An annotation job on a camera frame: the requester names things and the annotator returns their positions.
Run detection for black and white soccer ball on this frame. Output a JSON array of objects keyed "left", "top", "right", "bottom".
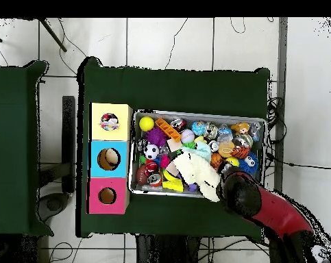
[{"left": 143, "top": 143, "right": 160, "bottom": 160}]

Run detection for tangled black cable bundle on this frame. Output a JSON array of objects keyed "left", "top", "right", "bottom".
[{"left": 265, "top": 97, "right": 288, "bottom": 146}]

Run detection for orange plastic building block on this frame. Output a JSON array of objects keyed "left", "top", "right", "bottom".
[{"left": 154, "top": 117, "right": 183, "bottom": 143}]

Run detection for thin black floor cable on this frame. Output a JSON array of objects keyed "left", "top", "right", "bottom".
[{"left": 266, "top": 153, "right": 331, "bottom": 171}]

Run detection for purple spiky ball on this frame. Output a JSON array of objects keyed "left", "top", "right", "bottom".
[{"left": 145, "top": 127, "right": 168, "bottom": 148}]

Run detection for orange striped tiger plush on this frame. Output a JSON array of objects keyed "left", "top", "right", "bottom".
[{"left": 230, "top": 146, "right": 251, "bottom": 160}]

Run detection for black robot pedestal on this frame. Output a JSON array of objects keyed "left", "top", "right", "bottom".
[{"left": 136, "top": 234, "right": 201, "bottom": 263}]

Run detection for wooden three-hole sorting box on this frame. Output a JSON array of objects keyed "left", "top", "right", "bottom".
[{"left": 86, "top": 102, "right": 134, "bottom": 215}]

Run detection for smooth yellow ball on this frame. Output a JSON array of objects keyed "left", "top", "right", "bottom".
[{"left": 138, "top": 116, "right": 156, "bottom": 132}]

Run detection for gray floor cable duct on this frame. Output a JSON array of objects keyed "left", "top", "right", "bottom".
[{"left": 272, "top": 17, "right": 289, "bottom": 192}]

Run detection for cream knitted cloth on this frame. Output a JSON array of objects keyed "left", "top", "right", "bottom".
[{"left": 171, "top": 151, "right": 221, "bottom": 203}]

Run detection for mint green cloth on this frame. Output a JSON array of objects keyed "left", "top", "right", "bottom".
[{"left": 180, "top": 140, "right": 212, "bottom": 162}]

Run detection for silver mesh bin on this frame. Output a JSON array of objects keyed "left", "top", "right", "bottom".
[{"left": 128, "top": 109, "right": 266, "bottom": 203}]

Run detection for dotted paper napkin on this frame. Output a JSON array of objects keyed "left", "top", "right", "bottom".
[
  {"left": 99, "top": 120, "right": 121, "bottom": 132},
  {"left": 101, "top": 112, "right": 119, "bottom": 123}
]

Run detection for brown toy football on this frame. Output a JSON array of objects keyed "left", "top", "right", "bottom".
[{"left": 135, "top": 163, "right": 151, "bottom": 186}]

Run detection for white baseball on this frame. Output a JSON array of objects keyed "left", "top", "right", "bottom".
[{"left": 180, "top": 128, "right": 196, "bottom": 144}]

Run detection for dark green tablecloth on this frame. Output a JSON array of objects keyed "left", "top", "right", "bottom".
[
  {"left": 0, "top": 60, "right": 54, "bottom": 238},
  {"left": 75, "top": 56, "right": 271, "bottom": 238}
]

